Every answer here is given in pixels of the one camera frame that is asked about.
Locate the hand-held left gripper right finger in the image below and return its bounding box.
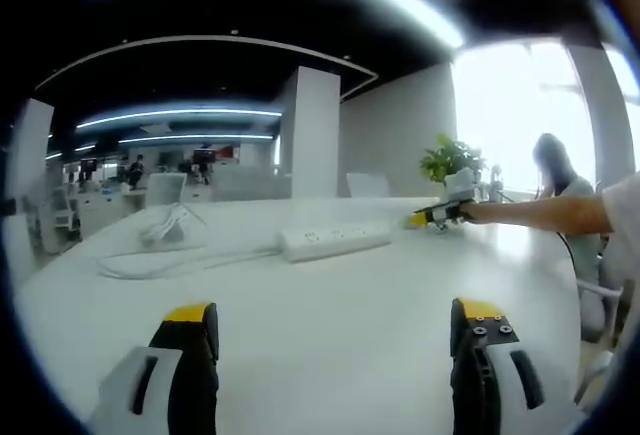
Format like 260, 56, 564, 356
448, 297, 589, 435

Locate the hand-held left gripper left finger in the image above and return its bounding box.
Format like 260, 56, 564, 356
92, 302, 222, 435

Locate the white power strip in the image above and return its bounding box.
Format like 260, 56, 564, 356
277, 220, 394, 264

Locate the white power strip cable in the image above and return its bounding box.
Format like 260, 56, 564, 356
94, 242, 281, 280

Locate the white desk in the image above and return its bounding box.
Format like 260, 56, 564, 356
14, 194, 586, 435

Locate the potted green plant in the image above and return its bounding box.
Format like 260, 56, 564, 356
418, 132, 489, 189

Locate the grey upright object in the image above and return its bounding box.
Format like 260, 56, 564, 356
487, 163, 504, 201

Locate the white chair back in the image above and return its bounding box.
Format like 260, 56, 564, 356
346, 172, 391, 199

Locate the white office chair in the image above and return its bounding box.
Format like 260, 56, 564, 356
574, 274, 626, 346

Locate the person's shirt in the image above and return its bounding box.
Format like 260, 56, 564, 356
599, 169, 640, 281

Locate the wide grey mesh chair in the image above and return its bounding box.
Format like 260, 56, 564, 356
212, 167, 294, 202

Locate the white-framed mesh office chair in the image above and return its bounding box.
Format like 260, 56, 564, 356
144, 173, 187, 209

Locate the grey office chair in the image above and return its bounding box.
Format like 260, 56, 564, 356
47, 187, 81, 241

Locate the white adapter with cables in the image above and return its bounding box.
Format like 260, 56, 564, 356
135, 203, 209, 249

